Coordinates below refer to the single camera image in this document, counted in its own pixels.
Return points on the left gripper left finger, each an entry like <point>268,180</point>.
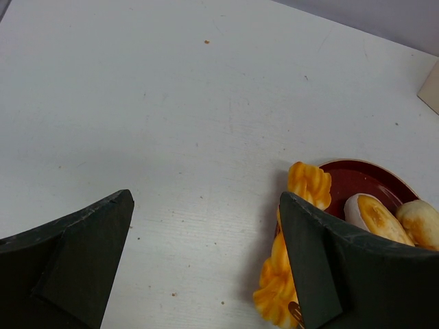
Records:
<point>60,274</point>

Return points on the blue checkered paper bag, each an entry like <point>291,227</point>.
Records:
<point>429,92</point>

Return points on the twisted orange bread stick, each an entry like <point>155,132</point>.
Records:
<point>276,284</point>

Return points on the small pale bread roll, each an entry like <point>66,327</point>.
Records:
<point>420,221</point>

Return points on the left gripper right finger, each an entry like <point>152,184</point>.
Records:
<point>346,277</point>

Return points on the dark red round plate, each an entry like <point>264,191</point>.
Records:
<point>350,177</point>

